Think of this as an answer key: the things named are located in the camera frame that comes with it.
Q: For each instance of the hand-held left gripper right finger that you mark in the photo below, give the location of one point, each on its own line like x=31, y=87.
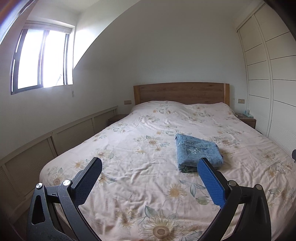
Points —
x=211, y=183

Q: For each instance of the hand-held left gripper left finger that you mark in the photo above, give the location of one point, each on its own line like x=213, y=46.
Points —
x=89, y=183

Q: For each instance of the blue denim jacket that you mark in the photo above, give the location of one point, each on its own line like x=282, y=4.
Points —
x=194, y=150

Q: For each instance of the floral pink bed cover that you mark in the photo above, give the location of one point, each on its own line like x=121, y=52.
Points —
x=143, y=162

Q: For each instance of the wooden nightstand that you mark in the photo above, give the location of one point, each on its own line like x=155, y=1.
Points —
x=249, y=121
x=115, y=119

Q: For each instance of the teal glass holder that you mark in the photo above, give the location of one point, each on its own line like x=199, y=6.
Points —
x=247, y=113

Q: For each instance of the wooden headboard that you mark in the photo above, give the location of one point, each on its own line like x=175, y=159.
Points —
x=180, y=92

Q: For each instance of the white panelled wardrobe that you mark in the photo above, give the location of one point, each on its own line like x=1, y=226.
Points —
x=277, y=81

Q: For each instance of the dark framed window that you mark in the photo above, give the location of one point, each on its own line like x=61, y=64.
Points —
x=34, y=58

